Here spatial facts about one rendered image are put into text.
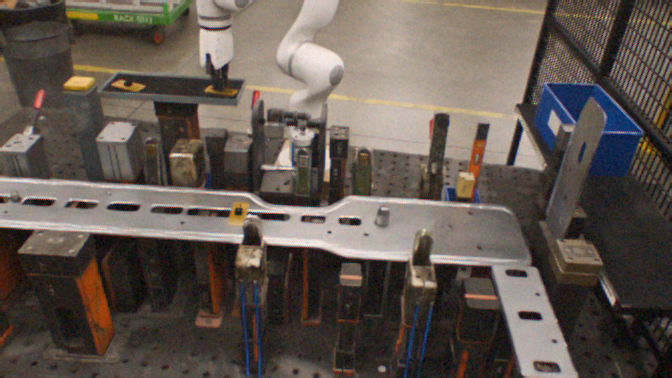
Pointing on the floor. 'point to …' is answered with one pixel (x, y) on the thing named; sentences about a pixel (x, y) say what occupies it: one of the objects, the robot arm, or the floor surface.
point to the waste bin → (37, 49)
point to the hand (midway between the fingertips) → (220, 81)
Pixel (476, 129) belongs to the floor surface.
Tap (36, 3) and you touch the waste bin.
